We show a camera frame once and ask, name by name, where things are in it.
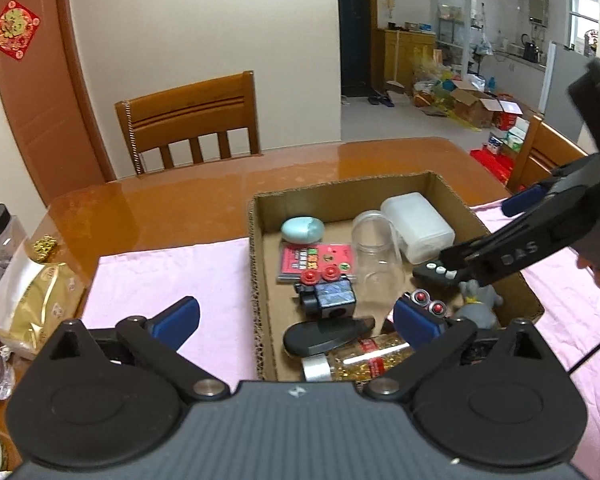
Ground pink card pack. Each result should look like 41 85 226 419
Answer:
278 243 356 285

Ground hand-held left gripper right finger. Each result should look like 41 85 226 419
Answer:
364 296 551 402

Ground grey refrigerator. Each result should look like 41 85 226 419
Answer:
539 41 598 146

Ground open cardboard box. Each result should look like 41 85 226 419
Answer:
450 80 523 128

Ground clear pill bottle silver cap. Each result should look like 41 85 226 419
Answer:
301 332 416 383

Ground red door decoration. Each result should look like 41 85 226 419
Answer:
0 2 42 61

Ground gold foil bag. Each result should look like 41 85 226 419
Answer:
0 257 88 361

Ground grey toy figure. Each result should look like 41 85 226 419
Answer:
452 280 505 331

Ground pink tablecloth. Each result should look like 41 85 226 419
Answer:
82 200 600 480

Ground white water heater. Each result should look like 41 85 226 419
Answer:
528 0 551 26

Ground brown cardboard box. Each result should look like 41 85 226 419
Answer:
247 171 546 386

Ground clear plastic jar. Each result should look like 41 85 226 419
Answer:
351 210 406 311

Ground red bag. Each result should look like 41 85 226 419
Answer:
470 149 513 183

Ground black oval case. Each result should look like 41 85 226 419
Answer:
283 315 376 358

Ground black remote control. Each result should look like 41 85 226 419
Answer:
411 260 463 288

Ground metal shelf rack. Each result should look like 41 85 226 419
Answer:
437 2 468 63

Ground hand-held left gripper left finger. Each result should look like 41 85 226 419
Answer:
49 296 232 404

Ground wooden chair with chain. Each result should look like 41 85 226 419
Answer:
114 71 262 177

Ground brown wooden door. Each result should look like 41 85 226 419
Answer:
0 0 118 206

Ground black toy train red wheels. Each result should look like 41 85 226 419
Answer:
294 267 357 318

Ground teal oval case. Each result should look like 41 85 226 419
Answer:
280 216 325 242

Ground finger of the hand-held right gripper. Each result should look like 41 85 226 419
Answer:
440 187 600 288
501 154 600 217

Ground metal chain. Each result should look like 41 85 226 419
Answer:
123 101 145 176

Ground window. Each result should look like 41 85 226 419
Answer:
570 0 600 56

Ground black cable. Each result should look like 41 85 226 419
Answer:
566 316 600 375

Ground wooden cabinet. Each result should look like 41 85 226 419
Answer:
377 29 437 92

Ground white plastic box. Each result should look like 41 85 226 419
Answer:
380 192 456 265

